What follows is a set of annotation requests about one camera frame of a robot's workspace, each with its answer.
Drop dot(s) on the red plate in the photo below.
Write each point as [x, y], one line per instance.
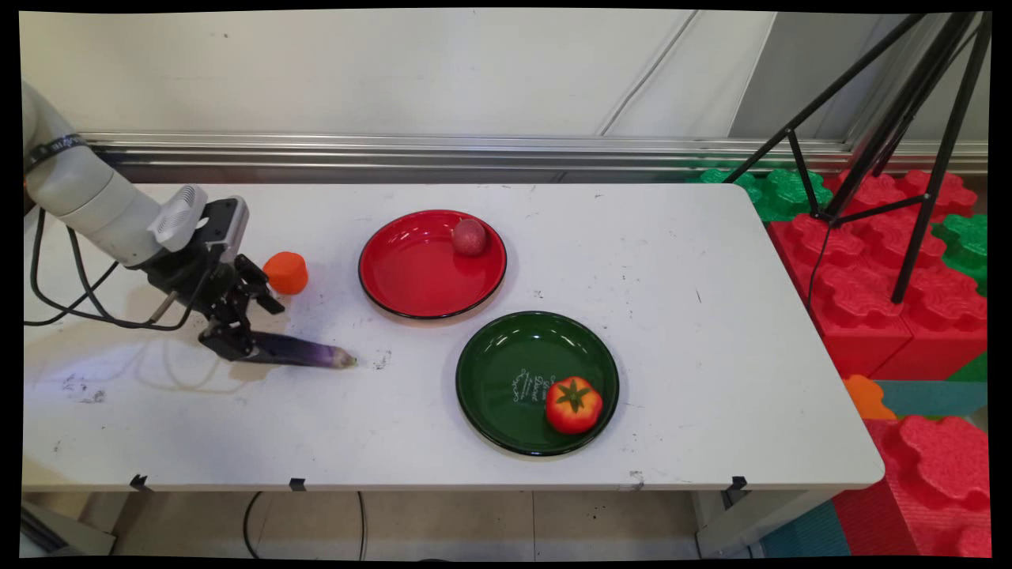
[419, 269]

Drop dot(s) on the large red foam block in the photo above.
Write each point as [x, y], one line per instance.
[933, 482]

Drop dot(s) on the white table leg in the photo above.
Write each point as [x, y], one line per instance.
[759, 521]

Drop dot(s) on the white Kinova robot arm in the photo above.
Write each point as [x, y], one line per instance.
[95, 205]

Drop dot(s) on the silver metal wall rail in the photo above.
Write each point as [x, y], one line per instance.
[474, 150]

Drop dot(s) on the orange foam block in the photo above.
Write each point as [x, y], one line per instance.
[866, 399]

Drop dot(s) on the white vented wrist mount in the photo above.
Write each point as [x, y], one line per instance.
[178, 217]

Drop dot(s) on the green foam block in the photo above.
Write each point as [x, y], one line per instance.
[779, 194]
[966, 245]

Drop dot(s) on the grey metal stand base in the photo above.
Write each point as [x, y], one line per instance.
[71, 537]

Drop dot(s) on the teal foam mat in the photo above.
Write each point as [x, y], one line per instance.
[941, 397]

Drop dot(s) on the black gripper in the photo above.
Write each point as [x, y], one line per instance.
[198, 280]

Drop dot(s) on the red toy ball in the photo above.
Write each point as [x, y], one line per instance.
[470, 237]

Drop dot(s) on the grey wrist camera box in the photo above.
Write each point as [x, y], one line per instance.
[224, 225]

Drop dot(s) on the red toy tomato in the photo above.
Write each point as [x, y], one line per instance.
[574, 406]

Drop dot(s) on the purple toy eggplant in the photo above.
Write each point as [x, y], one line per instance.
[300, 352]

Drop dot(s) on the black tripod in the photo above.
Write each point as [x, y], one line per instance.
[941, 158]

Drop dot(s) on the green plate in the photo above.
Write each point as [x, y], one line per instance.
[506, 379]

